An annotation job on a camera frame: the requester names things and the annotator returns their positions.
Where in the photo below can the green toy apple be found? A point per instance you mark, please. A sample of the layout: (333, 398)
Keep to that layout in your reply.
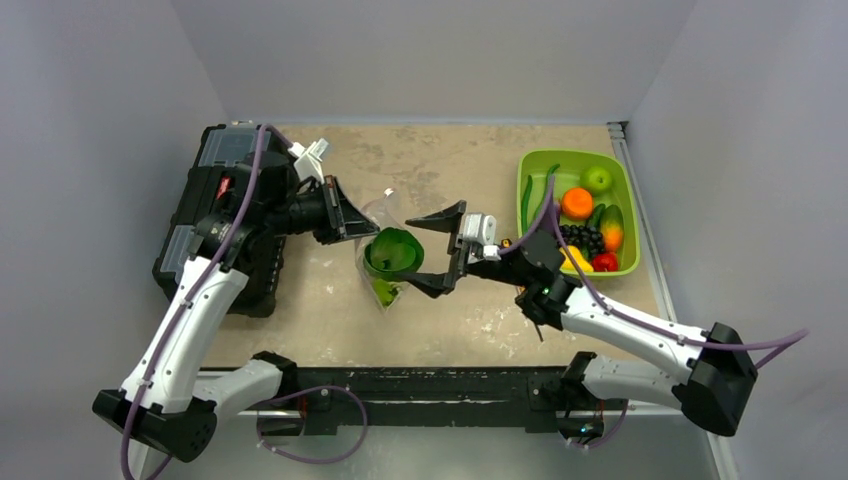
(596, 180)

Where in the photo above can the green plastic basket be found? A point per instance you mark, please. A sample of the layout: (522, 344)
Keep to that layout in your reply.
(572, 164)

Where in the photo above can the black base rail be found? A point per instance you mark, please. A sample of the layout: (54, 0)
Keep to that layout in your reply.
(296, 415)

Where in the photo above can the toy mango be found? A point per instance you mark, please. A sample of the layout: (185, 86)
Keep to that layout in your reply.
(611, 227)

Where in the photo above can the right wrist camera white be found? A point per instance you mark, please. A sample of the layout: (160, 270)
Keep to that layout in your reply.
(478, 234)

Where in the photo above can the toy cucumber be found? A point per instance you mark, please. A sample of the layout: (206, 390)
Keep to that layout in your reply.
(593, 221)

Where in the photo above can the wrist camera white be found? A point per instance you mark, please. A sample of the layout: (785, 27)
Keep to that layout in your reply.
(308, 160)
(478, 234)

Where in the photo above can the orange toy fruit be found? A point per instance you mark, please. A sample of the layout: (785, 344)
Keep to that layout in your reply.
(577, 204)

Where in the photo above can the red toy pepper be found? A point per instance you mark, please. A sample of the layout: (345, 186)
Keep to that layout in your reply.
(605, 262)

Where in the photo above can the green toy bok choy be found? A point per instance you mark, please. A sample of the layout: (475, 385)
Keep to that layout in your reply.
(391, 252)

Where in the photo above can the toy leek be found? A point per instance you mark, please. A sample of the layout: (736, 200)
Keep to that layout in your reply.
(549, 178)

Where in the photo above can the dark toy grapes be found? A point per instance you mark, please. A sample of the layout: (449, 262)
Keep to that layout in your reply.
(587, 239)

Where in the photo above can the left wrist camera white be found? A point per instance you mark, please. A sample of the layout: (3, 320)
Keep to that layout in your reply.
(308, 160)

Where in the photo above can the aluminium frame rail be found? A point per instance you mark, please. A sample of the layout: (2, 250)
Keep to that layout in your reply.
(599, 383)

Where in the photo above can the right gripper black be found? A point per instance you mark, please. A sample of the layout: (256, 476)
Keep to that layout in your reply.
(455, 255)

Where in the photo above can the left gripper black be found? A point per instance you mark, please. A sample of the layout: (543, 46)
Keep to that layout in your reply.
(343, 222)

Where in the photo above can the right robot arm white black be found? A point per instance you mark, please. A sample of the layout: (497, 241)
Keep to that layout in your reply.
(707, 375)

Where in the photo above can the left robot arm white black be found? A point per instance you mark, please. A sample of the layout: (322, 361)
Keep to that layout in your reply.
(160, 403)

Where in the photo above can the clear zip top bag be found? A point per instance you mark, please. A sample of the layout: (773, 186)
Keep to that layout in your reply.
(384, 211)

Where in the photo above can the black plastic toolbox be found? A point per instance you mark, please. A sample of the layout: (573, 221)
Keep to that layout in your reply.
(239, 177)

